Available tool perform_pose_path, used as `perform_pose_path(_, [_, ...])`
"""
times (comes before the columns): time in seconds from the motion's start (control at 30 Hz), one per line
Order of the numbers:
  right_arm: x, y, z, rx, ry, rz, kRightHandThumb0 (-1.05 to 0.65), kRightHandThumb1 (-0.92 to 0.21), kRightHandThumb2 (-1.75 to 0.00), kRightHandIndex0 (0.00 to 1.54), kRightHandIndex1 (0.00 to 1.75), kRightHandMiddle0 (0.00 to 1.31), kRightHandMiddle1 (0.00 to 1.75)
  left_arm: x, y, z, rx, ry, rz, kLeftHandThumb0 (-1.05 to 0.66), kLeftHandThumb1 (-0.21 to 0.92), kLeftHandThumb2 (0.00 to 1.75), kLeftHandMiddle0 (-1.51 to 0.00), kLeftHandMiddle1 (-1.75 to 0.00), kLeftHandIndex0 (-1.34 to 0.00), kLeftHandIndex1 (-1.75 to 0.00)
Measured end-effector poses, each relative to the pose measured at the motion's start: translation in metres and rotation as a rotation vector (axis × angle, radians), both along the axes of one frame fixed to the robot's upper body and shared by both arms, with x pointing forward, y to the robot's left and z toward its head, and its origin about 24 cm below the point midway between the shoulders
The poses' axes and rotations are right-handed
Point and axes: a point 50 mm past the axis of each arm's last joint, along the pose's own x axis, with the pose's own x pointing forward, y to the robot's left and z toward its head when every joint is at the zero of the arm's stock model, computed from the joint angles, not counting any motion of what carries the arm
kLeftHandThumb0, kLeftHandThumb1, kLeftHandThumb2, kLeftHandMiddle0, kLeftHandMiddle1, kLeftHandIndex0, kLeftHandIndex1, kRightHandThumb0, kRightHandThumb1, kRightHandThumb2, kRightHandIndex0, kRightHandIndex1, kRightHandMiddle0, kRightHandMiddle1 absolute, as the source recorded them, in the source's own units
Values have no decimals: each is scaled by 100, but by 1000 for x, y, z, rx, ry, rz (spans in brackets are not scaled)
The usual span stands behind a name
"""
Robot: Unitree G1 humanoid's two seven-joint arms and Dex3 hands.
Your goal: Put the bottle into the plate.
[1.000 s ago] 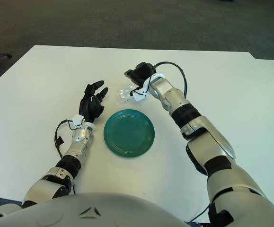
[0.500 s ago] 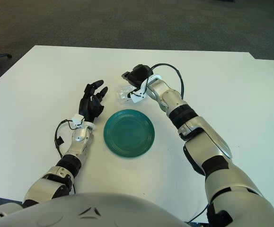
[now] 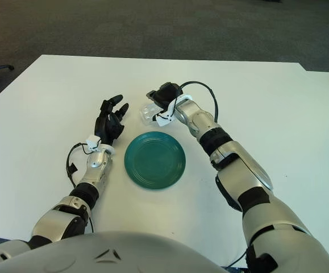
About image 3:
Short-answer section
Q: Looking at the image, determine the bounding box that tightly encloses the grey robot torso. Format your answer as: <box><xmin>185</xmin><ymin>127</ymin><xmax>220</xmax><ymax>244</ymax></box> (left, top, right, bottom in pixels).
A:
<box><xmin>0</xmin><ymin>230</ymin><xmax>239</xmax><ymax>273</ymax></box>

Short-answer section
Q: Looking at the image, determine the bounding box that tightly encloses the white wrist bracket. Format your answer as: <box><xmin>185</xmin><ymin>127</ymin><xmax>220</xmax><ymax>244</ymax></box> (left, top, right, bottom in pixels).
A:
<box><xmin>86</xmin><ymin>136</ymin><xmax>102</xmax><ymax>151</ymax></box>
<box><xmin>153</xmin><ymin>109</ymin><xmax>176</xmax><ymax>128</ymax></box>

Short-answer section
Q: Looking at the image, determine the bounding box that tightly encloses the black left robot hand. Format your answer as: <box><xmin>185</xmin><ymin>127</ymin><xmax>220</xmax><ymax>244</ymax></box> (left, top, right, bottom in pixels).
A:
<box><xmin>94</xmin><ymin>94</ymin><xmax>130</xmax><ymax>144</ymax></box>

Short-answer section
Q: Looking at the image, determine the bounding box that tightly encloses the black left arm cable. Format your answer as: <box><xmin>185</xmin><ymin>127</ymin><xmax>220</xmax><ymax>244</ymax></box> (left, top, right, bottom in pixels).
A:
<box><xmin>66</xmin><ymin>143</ymin><xmax>95</xmax><ymax>234</ymax></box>

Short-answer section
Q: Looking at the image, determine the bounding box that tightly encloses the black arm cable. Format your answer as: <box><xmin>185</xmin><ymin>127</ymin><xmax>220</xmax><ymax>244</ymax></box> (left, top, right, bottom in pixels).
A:
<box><xmin>66</xmin><ymin>143</ymin><xmax>95</xmax><ymax>234</ymax></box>
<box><xmin>181</xmin><ymin>81</ymin><xmax>219</xmax><ymax>123</ymax></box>

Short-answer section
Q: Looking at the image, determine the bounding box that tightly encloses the green round plate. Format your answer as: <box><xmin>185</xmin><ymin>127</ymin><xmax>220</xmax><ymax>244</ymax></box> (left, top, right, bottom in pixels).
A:
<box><xmin>124</xmin><ymin>131</ymin><xmax>186</xmax><ymax>191</ymax></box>

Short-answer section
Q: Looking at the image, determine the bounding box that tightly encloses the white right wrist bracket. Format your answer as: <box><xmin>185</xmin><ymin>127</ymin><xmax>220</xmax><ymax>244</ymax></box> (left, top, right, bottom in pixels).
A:
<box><xmin>153</xmin><ymin>109</ymin><xmax>176</xmax><ymax>128</ymax></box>

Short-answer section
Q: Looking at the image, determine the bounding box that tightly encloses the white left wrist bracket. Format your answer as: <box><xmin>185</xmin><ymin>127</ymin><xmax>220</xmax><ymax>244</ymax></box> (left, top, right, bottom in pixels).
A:
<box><xmin>86</xmin><ymin>136</ymin><xmax>102</xmax><ymax>151</ymax></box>

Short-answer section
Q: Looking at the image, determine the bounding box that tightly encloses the clear plastic bottle blue cap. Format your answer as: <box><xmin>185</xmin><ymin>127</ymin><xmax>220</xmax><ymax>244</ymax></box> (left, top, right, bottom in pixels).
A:
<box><xmin>139</xmin><ymin>102</ymin><xmax>161</xmax><ymax>126</ymax></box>

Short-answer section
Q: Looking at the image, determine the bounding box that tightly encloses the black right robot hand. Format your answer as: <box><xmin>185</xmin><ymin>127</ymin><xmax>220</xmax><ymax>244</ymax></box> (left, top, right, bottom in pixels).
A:
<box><xmin>146</xmin><ymin>82</ymin><xmax>184</xmax><ymax>114</ymax></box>

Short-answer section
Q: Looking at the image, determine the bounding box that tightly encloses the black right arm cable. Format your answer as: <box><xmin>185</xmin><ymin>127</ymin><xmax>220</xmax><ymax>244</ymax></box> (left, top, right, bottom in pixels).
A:
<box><xmin>181</xmin><ymin>81</ymin><xmax>219</xmax><ymax>123</ymax></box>

